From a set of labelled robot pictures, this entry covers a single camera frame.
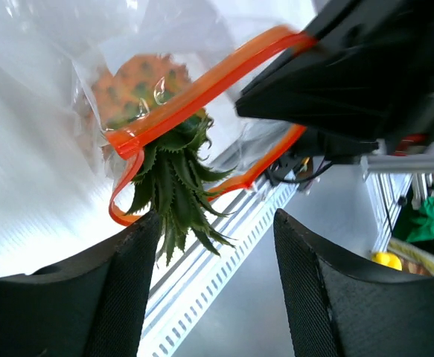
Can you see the slotted grey cable duct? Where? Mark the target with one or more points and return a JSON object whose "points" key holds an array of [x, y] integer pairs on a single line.
{"points": [[183, 290]]}

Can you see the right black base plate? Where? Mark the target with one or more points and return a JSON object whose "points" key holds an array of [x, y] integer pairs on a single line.
{"points": [[301, 171]]}

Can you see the clear zip bag orange zipper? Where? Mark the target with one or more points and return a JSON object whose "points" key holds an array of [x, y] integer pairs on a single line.
{"points": [[59, 167]]}

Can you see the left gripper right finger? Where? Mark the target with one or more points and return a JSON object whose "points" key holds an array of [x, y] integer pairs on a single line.
{"points": [[341, 304]]}

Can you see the green gloved object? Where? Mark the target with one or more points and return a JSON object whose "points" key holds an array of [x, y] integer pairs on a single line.
{"points": [[416, 225]]}

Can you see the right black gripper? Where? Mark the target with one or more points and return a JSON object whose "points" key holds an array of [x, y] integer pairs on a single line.
{"points": [[368, 84]]}

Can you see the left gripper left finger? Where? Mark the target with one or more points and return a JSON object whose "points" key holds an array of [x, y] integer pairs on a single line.
{"points": [[90, 304]]}

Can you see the aluminium mounting rail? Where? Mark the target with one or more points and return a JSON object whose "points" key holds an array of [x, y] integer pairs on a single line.
{"points": [[350, 205]]}

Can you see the yellow object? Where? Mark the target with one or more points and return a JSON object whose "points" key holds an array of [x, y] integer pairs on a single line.
{"points": [[387, 259]]}

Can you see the small orange pineapple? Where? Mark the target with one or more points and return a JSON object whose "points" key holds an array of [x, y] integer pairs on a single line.
{"points": [[168, 177]]}

